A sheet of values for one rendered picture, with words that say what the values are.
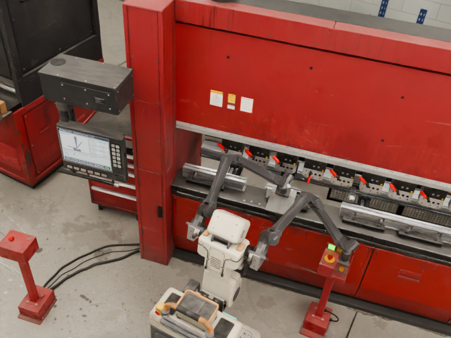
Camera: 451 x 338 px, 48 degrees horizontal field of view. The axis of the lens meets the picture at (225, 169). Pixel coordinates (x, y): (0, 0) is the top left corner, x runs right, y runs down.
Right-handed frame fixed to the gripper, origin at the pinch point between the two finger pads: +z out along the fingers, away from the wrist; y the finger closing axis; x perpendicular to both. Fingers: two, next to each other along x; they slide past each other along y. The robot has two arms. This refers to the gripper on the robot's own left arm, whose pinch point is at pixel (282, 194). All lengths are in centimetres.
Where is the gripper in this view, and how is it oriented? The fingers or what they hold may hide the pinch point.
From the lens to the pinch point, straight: 368.8
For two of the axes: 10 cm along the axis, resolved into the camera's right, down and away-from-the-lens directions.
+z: 0.9, 3.8, 9.2
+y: -9.5, -2.5, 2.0
